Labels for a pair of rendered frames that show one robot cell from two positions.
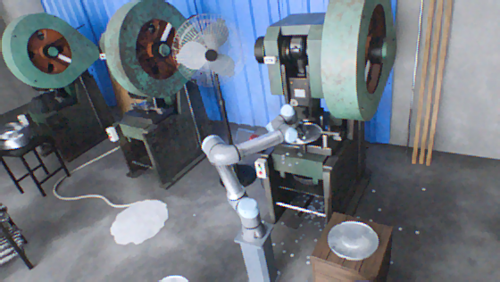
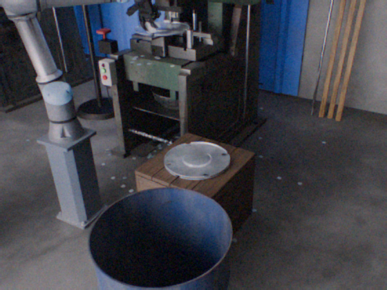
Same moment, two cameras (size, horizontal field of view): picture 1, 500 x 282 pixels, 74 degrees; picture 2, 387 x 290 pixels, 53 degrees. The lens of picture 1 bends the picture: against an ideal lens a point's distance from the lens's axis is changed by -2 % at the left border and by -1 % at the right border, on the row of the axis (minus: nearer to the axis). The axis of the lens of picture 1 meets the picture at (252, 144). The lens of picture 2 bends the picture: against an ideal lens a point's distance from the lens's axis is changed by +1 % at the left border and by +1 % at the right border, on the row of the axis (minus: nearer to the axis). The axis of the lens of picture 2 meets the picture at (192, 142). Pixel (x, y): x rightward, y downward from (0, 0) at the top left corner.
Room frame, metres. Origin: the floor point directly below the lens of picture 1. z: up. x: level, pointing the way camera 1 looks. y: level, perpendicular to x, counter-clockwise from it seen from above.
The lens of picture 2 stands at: (-0.04, -0.42, 1.26)
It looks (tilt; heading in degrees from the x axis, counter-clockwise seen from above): 30 degrees down; 358
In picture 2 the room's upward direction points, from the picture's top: 2 degrees counter-clockwise
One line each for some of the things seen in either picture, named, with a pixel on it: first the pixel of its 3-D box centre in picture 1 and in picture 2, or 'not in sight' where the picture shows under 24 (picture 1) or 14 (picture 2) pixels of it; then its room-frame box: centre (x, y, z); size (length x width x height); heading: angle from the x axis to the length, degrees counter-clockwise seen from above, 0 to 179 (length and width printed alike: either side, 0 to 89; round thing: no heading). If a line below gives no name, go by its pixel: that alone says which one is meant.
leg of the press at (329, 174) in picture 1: (350, 158); (229, 81); (2.09, -0.72, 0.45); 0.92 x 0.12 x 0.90; 144
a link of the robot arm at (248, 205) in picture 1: (248, 211); (59, 100); (1.51, 0.09, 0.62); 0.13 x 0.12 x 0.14; 22
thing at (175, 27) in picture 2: (300, 132); (162, 27); (2.03, -0.34, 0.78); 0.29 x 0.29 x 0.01
